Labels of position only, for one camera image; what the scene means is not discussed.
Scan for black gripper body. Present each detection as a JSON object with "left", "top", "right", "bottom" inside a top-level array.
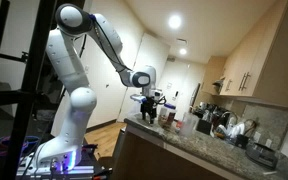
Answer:
[{"left": 140, "top": 97, "right": 159, "bottom": 117}]

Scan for colourless plastic cup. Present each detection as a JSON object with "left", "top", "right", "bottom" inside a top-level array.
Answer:
[{"left": 180, "top": 112, "right": 200, "bottom": 136}]

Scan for black utensil container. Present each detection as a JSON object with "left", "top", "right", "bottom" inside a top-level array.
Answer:
[{"left": 196, "top": 118, "right": 213, "bottom": 136}]

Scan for clear jar with blue lid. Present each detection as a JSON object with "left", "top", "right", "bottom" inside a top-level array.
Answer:
[{"left": 157, "top": 102, "right": 178, "bottom": 130}]

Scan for small orange white bottle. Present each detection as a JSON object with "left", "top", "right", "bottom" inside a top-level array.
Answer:
[{"left": 175, "top": 120, "right": 184, "bottom": 133}]

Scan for ceiling air vent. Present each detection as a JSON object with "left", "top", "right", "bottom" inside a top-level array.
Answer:
[{"left": 175, "top": 37, "right": 189, "bottom": 45}]

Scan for kitchen faucet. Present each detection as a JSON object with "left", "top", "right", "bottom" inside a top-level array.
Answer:
[{"left": 218, "top": 111, "right": 240, "bottom": 128}]

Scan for robot mounting platform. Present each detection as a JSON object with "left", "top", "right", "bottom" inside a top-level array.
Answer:
[{"left": 15, "top": 146, "right": 114, "bottom": 180}]

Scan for white kettle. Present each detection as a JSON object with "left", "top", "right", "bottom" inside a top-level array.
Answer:
[{"left": 226, "top": 121, "right": 247, "bottom": 140}]

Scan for beige upper kitchen cabinets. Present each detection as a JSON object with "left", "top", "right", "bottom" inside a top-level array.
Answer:
[{"left": 200, "top": 0, "right": 288, "bottom": 110}]

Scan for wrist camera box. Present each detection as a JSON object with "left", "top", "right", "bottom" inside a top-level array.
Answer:
[{"left": 151, "top": 88, "right": 167, "bottom": 106}]

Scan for black metal frame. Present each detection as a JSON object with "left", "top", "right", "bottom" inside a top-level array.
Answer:
[{"left": 0, "top": 0, "right": 59, "bottom": 180}]

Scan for blue and red cables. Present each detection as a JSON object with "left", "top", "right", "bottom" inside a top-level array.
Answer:
[{"left": 0, "top": 134, "right": 40, "bottom": 165}]

